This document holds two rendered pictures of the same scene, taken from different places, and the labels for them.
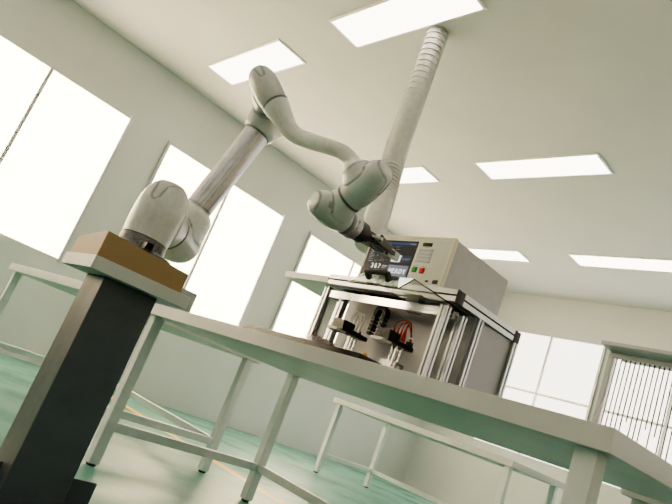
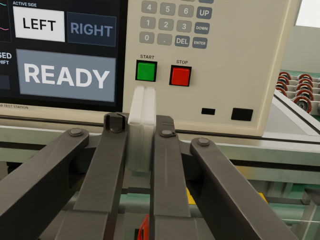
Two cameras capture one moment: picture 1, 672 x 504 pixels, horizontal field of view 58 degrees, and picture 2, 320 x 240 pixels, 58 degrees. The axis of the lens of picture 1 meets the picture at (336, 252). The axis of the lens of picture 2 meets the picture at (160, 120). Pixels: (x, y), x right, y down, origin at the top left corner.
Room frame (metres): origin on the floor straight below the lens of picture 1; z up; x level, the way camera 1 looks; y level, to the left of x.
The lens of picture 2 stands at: (2.01, -0.06, 1.26)
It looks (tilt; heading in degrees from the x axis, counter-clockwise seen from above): 23 degrees down; 305
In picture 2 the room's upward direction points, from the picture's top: 6 degrees clockwise
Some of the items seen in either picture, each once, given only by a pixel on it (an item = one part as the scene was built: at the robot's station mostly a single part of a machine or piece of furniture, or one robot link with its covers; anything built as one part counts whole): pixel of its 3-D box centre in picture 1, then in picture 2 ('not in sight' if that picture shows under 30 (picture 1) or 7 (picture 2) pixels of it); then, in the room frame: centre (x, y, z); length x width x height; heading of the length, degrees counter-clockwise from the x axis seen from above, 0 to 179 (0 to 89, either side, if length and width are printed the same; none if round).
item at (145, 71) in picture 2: not in sight; (145, 71); (2.21, -0.30, 1.18); 0.02 x 0.01 x 0.02; 39
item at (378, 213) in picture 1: (404, 131); not in sight; (3.62, -0.13, 2.42); 0.43 x 0.31 x 1.79; 39
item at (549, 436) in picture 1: (377, 389); not in sight; (2.35, -0.34, 0.72); 2.20 x 1.01 x 0.05; 39
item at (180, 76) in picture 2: not in sight; (180, 76); (2.18, -0.32, 1.18); 0.02 x 0.01 x 0.02; 39
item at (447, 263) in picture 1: (432, 279); (108, 18); (2.39, -0.41, 1.22); 0.44 x 0.39 x 0.20; 39
